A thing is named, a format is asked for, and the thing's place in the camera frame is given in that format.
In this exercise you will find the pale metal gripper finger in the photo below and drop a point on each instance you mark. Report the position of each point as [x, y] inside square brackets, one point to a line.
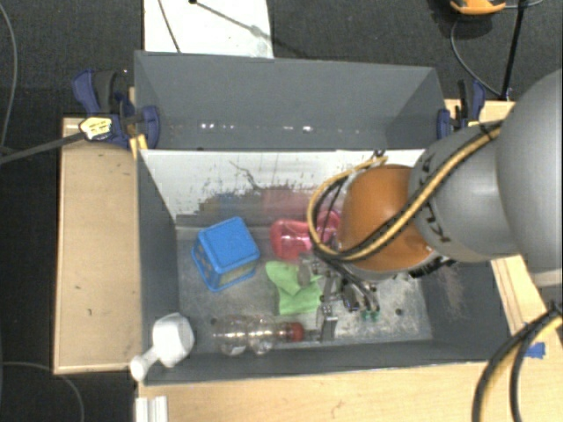
[304, 275]
[328, 325]

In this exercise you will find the green cloth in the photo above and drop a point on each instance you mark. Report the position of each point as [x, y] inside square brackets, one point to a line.
[294, 299]

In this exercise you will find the red plastic cup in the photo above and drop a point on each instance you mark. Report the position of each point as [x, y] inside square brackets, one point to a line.
[288, 240]

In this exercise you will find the clear plastic bottle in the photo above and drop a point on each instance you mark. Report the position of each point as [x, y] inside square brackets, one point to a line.
[246, 334]

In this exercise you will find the blue plastic basket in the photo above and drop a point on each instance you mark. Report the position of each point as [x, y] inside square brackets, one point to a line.
[226, 249]

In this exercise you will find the white spray bottle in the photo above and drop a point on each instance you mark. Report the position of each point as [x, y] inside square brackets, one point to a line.
[173, 336]

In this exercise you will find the grey metal bin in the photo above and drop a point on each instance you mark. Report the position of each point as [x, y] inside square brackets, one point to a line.
[264, 99]

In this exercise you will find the pale wood board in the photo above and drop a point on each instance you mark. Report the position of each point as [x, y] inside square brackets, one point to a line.
[97, 244]

